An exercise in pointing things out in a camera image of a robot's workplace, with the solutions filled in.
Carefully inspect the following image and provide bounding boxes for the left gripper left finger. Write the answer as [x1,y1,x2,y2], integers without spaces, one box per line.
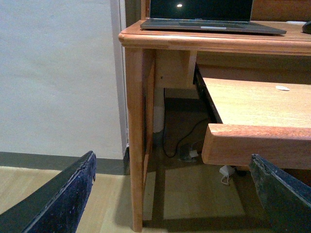
[0,151,96,233]

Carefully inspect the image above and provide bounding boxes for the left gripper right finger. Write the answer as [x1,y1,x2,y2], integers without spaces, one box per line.
[249,154,311,233]

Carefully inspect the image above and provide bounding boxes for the dark grey wireless mouse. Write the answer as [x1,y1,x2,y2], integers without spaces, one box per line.
[302,21,311,34]

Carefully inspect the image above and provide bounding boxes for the white power adapter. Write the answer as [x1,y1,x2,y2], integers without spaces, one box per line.
[219,165,235,186]

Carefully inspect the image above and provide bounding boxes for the wooden pull-out keyboard tray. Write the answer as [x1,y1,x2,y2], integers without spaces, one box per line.
[194,68,311,169]

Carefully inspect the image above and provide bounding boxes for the white round pad on tray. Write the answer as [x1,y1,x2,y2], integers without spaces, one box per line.
[276,85,290,91]

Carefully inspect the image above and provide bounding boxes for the wooden desk with hutch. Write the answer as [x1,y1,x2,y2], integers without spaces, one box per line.
[119,0,311,233]

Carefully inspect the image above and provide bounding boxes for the grey open laptop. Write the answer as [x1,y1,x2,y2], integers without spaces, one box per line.
[140,0,287,35]

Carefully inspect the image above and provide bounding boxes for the black floor cable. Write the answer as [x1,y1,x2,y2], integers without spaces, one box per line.
[162,118,209,158]

